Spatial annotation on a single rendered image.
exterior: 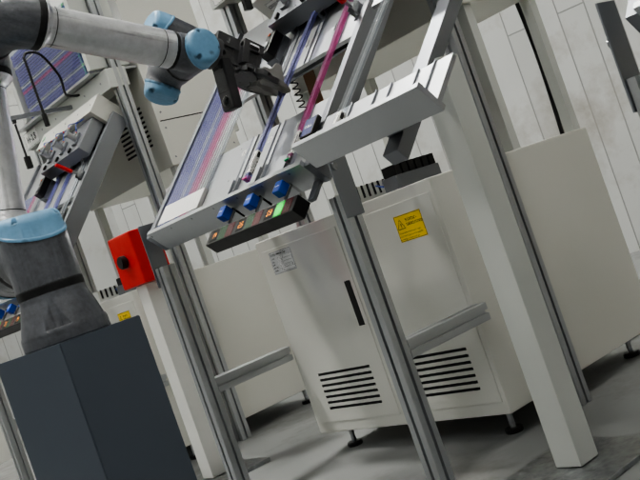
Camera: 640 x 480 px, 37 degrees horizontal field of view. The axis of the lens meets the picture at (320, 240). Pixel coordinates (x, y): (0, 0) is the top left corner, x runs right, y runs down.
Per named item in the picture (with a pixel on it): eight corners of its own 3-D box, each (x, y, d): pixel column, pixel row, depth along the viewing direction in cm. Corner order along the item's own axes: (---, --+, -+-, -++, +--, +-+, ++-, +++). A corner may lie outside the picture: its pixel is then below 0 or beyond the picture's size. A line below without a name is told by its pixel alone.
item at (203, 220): (325, 183, 198) (299, 164, 195) (169, 250, 249) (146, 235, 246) (327, 178, 199) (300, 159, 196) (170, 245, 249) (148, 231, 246)
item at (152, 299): (206, 494, 270) (113, 232, 270) (165, 495, 289) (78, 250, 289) (270, 460, 286) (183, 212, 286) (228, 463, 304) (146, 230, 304)
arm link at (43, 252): (29, 290, 156) (1, 210, 156) (2, 302, 167) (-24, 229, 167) (94, 269, 164) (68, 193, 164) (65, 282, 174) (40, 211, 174)
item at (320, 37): (372, 45, 216) (356, 30, 214) (218, 132, 266) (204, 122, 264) (409, -57, 231) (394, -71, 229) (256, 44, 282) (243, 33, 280)
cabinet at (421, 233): (519, 440, 214) (427, 177, 214) (327, 453, 268) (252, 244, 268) (663, 346, 256) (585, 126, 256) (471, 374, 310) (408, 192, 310)
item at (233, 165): (317, 171, 198) (306, 163, 196) (162, 240, 248) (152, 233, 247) (343, 100, 207) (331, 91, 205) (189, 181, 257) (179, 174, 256)
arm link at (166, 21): (135, 50, 204) (142, 15, 207) (181, 69, 211) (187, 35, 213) (153, 36, 198) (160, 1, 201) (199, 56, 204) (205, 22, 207)
